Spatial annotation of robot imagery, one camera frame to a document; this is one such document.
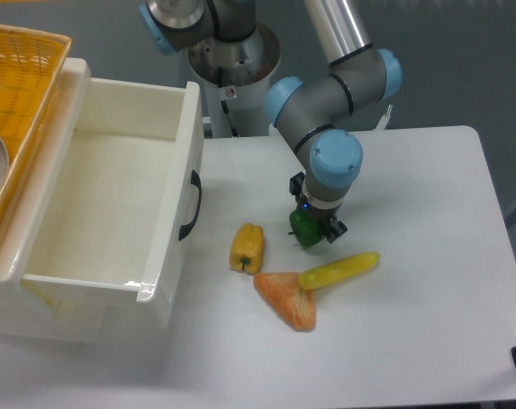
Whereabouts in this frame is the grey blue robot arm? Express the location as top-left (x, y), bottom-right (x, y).
top-left (140, 1), bottom-right (402, 247)

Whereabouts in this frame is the white open drawer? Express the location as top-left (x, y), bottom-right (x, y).
top-left (23, 78), bottom-right (204, 327)

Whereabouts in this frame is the black drawer handle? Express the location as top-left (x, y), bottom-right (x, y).
top-left (178, 169), bottom-right (203, 241)

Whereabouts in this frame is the black cable on pedestal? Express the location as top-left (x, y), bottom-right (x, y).
top-left (217, 66), bottom-right (241, 139)

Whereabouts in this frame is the yellow bell pepper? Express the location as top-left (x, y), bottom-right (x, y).
top-left (229, 222), bottom-right (265, 274)

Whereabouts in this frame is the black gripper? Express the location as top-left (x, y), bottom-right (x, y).
top-left (289, 172), bottom-right (347, 244)

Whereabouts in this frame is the yellow woven plastic basket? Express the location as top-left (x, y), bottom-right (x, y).
top-left (0, 24), bottom-right (72, 237)

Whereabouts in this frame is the white drawer cabinet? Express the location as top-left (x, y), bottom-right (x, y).
top-left (0, 58), bottom-right (105, 343)

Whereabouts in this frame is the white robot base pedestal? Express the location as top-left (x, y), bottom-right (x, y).
top-left (188, 22), bottom-right (280, 138)

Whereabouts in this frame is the green bell pepper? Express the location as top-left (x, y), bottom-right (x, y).
top-left (289, 209), bottom-right (325, 247)

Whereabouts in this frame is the orange triangular bread slice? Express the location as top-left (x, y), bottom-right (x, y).
top-left (253, 272), bottom-right (316, 331)

